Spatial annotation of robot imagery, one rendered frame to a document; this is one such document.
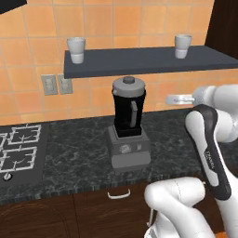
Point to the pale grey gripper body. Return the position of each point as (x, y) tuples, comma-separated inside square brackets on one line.
[(178, 99)]

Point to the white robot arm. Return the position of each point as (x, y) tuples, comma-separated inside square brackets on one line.
[(173, 198)]

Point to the grey blender lid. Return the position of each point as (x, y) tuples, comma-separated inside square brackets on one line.
[(128, 86)]

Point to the black blender jar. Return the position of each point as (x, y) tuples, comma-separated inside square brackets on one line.
[(124, 111)]

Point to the grey blender base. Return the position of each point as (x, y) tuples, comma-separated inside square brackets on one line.
[(128, 155)]

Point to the white cup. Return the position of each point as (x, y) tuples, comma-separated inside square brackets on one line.
[(182, 46), (76, 49)]

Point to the dark wooden cupboard door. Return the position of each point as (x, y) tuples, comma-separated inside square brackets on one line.
[(108, 217), (37, 218)]

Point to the black gas hob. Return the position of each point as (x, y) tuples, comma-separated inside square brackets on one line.
[(21, 155)]

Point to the dark grey wall shelf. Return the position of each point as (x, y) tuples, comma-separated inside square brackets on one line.
[(145, 62)]

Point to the dark wooden wall cupboard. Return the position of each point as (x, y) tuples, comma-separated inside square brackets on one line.
[(224, 24)]

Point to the grey wall socket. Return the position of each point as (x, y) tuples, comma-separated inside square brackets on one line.
[(65, 85), (49, 84)]

